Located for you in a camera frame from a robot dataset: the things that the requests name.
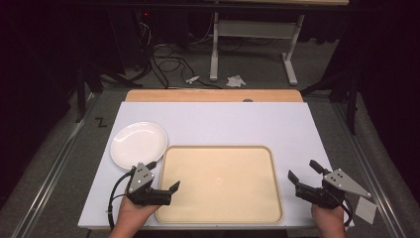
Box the white round plate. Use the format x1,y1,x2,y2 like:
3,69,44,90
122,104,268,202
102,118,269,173
109,121,169,172

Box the black computer tower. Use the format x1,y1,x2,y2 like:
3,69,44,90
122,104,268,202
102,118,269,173
108,9,191,72

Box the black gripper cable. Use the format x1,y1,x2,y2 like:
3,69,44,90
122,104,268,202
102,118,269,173
332,190,355,228
106,170,137,231

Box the crumpled white paper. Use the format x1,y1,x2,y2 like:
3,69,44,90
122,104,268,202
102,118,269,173
225,74,247,88

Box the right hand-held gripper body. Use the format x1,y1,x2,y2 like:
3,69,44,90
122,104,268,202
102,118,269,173
295,168,372,210

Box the person's right hand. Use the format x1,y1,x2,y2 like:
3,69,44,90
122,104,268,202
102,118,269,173
311,202,347,230

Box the white table cover board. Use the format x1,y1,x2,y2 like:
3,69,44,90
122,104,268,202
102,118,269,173
77,101,356,230

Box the metal floor rail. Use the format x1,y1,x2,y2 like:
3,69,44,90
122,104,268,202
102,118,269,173
11,92,100,238
333,98,409,238

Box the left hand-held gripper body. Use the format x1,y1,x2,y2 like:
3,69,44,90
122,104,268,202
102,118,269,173
126,162,172,207

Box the black metal stand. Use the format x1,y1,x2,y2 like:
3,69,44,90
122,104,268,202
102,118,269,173
73,62,143,124
299,70,361,136

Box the white metal desk frame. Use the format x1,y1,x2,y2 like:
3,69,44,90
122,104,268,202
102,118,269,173
209,11,306,87

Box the white paper sheet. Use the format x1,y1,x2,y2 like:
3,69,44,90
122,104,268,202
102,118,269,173
355,195,377,225

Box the wooden table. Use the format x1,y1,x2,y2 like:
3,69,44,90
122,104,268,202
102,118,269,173
125,88,304,104

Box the black floor cables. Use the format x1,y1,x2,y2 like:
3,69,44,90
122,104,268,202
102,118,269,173
137,21,223,90

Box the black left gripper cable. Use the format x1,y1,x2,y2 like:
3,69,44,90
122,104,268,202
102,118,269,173
106,170,137,231

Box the beige plastic tray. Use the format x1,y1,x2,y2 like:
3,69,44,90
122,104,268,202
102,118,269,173
155,145,284,225

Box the person's left hand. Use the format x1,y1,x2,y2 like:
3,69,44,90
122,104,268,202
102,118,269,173
115,196,160,230

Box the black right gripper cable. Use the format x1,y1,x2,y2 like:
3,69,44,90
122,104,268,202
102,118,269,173
332,190,355,228

